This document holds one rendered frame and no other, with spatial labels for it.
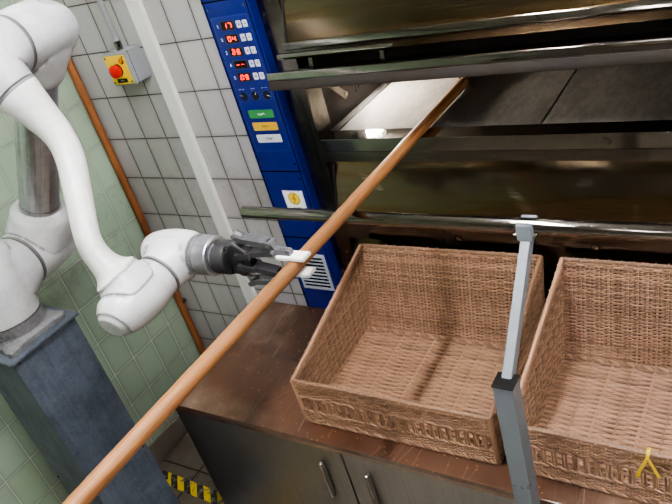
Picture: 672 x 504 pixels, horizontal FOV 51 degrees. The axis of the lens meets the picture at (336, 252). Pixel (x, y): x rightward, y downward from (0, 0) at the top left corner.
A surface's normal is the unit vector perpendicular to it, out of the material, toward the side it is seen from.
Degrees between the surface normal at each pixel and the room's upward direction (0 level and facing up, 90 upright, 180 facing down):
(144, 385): 90
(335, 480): 90
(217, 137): 90
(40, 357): 90
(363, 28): 70
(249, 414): 0
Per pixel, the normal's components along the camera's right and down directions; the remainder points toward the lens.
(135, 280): 0.49, -0.37
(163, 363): 0.84, 0.07
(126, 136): -0.48, 0.56
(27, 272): 0.93, -0.10
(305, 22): -0.54, 0.24
